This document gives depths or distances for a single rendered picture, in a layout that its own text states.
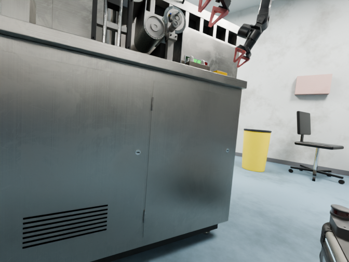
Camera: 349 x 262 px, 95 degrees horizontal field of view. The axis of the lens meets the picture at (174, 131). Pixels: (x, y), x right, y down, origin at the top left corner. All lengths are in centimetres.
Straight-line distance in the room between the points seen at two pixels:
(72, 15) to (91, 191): 107
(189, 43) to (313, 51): 276
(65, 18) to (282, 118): 344
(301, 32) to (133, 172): 383
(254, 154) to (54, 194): 242
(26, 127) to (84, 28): 85
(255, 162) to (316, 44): 235
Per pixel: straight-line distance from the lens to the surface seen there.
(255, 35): 118
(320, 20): 415
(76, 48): 65
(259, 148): 265
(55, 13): 137
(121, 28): 88
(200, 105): 78
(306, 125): 324
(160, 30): 108
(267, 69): 386
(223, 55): 178
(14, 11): 109
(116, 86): 65
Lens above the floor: 66
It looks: 4 degrees down
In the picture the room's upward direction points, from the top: 5 degrees clockwise
